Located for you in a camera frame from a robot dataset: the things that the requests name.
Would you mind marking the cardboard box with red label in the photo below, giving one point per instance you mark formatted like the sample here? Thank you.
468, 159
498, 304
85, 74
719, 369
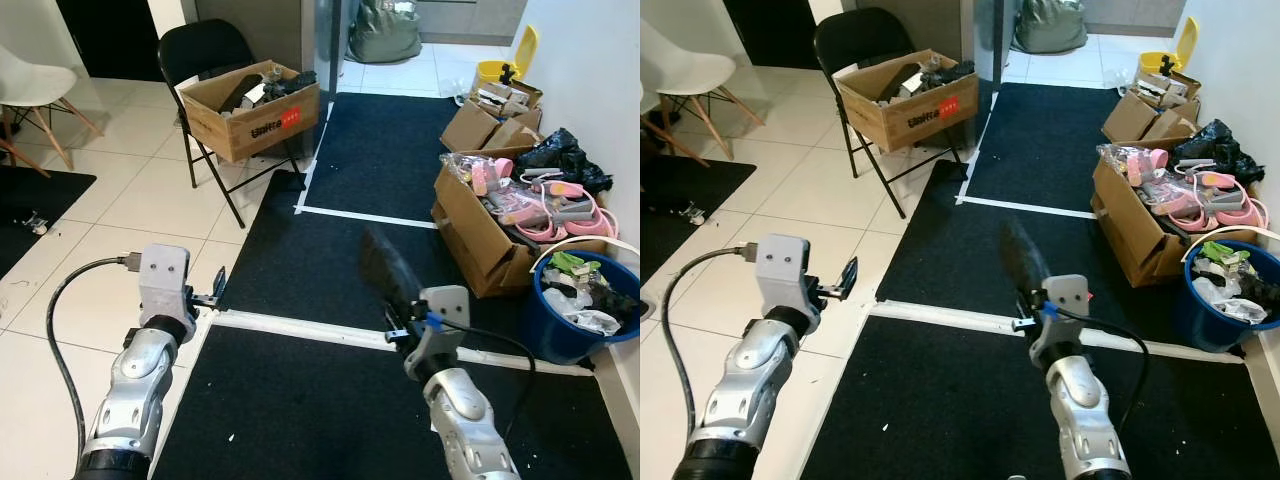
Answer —
905, 120
250, 130

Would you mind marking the black folding chair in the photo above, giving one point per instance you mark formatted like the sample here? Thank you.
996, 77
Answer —
200, 50
860, 40

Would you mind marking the grey metal door frame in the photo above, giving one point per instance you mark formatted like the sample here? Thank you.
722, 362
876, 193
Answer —
330, 45
990, 40

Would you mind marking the clear crumpled plastic bottle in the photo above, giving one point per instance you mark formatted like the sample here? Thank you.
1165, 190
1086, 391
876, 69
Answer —
273, 72
935, 65

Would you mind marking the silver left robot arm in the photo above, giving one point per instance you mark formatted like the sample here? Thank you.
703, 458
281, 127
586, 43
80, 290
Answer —
140, 380
750, 380

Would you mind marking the clear bag with pink item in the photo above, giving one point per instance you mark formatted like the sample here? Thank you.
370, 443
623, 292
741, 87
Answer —
470, 165
1125, 158

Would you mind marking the small open cardboard box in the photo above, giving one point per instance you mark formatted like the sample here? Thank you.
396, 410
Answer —
1130, 118
470, 125

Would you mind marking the white chair with wooden legs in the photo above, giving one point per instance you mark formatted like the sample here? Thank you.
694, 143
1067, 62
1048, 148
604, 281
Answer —
680, 70
30, 80

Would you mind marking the white carton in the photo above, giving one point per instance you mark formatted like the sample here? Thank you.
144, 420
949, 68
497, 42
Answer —
912, 85
256, 92

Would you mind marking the white crumpled plastic bag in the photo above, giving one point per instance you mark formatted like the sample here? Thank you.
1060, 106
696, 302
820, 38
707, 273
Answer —
590, 318
1225, 298

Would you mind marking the large open cardboard box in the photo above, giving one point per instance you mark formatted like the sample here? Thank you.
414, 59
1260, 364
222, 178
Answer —
1130, 225
475, 235

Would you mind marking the green crumpled wrapper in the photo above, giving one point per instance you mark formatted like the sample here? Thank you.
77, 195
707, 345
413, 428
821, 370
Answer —
568, 264
1222, 252

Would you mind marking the yellow bin with lid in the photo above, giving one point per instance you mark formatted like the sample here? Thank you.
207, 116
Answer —
1160, 62
497, 70

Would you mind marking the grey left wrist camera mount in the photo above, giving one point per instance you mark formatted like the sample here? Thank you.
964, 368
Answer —
783, 265
165, 275

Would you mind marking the white floor tape strip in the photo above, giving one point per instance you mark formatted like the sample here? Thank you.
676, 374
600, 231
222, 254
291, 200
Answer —
950, 317
300, 325
1030, 207
360, 215

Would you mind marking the black floor mat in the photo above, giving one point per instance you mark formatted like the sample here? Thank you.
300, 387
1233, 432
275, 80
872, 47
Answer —
300, 420
390, 150
30, 200
1050, 140
680, 200
950, 270
950, 420
300, 260

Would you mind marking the black plastic bag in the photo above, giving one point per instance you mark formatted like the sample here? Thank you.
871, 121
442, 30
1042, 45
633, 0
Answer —
1220, 145
565, 155

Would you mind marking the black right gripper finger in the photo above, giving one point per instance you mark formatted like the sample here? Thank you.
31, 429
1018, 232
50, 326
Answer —
1036, 272
378, 275
1013, 265
402, 280

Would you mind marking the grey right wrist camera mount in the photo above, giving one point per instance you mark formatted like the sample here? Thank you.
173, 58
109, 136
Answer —
1065, 292
445, 305

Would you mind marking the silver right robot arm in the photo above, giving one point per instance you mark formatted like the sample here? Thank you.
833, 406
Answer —
465, 410
1085, 400

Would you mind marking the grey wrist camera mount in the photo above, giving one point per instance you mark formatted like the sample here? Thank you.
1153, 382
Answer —
783, 265
165, 275
1065, 292
445, 305

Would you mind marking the black knit cloth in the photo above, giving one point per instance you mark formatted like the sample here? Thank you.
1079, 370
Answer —
295, 82
955, 72

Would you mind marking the small metal object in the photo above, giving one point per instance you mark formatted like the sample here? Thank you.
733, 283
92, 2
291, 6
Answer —
36, 224
692, 213

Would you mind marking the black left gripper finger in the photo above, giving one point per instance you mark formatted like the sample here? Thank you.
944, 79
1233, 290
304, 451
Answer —
218, 287
850, 280

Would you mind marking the grey green bag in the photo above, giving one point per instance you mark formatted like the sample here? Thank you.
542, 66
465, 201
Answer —
385, 35
1050, 28

